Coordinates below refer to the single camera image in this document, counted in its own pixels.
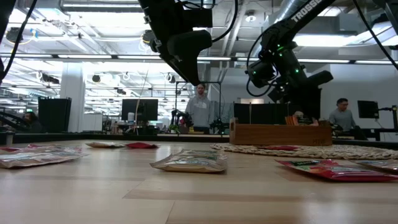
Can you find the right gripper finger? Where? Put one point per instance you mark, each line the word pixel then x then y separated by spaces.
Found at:
pixel 306 102

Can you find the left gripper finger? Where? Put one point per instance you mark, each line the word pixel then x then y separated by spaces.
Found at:
pixel 189 56
pixel 160 46

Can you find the orange peach tea bag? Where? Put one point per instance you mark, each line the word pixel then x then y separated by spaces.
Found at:
pixel 291 121
pixel 314 122

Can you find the wooden compartment tea box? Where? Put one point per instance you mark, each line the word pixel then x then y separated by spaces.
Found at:
pixel 280 135

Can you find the round woven straw placemat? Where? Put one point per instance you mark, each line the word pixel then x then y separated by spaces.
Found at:
pixel 326 152

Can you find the silver packet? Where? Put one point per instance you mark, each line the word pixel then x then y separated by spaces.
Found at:
pixel 37 160

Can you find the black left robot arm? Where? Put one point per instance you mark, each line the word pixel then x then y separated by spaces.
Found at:
pixel 6 12

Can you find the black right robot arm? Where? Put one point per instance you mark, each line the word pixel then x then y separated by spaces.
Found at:
pixel 280 34

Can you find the beige tea bag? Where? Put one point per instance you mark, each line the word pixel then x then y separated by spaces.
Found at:
pixel 186 166
pixel 382 165
pixel 105 145
pixel 202 152

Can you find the person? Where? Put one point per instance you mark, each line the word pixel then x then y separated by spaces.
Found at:
pixel 31 123
pixel 342 119
pixel 200 112

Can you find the black partition panel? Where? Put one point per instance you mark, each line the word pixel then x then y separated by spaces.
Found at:
pixel 258 113

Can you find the black monitor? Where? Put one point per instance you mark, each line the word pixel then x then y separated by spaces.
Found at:
pixel 367 109
pixel 54 115
pixel 140 110

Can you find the white cabinet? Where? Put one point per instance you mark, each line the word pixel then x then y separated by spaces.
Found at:
pixel 92 122

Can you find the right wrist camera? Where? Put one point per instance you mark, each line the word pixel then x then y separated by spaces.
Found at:
pixel 261 73

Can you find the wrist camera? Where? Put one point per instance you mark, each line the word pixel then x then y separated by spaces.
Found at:
pixel 261 73
pixel 199 15

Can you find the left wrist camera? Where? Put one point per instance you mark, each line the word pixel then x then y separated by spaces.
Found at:
pixel 199 15

